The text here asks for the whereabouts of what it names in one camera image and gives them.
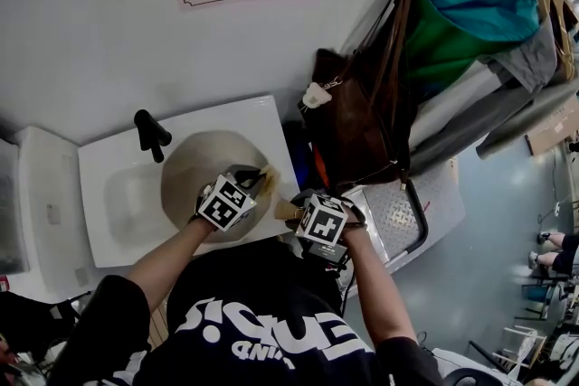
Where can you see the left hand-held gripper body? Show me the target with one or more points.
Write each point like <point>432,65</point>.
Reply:
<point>226,203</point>

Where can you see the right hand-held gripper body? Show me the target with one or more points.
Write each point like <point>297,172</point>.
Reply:
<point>323,221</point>

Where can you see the yellow sponge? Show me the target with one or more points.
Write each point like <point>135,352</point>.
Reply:
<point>272,181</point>

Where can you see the person's right forearm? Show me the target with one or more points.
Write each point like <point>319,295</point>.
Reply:
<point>380,285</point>

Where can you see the person's left forearm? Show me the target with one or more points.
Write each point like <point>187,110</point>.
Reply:
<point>167,257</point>

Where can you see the black labelled device box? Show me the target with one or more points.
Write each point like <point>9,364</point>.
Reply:
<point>326,254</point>

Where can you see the person's black printed T-shirt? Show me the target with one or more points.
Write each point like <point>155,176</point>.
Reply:
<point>271,294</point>

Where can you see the brown tote bag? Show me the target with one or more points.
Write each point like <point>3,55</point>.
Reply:
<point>357,122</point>

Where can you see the black faucet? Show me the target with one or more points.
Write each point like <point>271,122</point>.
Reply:
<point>151,133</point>

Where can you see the white plush bag charm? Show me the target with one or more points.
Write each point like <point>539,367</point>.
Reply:
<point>316,94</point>

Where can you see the white rectangular sink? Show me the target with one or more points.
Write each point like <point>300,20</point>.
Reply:
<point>117,158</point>

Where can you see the metal platform trolley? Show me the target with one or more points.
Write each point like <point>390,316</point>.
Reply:
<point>439,199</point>

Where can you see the white appliance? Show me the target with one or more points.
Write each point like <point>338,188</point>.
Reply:
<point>54,176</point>

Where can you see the dark grey coat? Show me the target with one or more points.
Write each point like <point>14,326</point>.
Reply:
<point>497,122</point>

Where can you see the grey appliance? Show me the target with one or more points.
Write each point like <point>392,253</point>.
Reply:
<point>11,203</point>

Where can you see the cardboard box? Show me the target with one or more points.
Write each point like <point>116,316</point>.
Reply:
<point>552,126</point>

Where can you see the light grey hoodie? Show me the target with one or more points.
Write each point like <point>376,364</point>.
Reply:
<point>524,59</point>

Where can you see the teal and green garment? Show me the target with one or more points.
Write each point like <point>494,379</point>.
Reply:
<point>475,0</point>

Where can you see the wooden clothes hanger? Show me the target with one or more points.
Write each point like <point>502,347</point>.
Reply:
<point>556,13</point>

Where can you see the black frame chair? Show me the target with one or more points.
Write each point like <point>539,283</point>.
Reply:
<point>538,298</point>

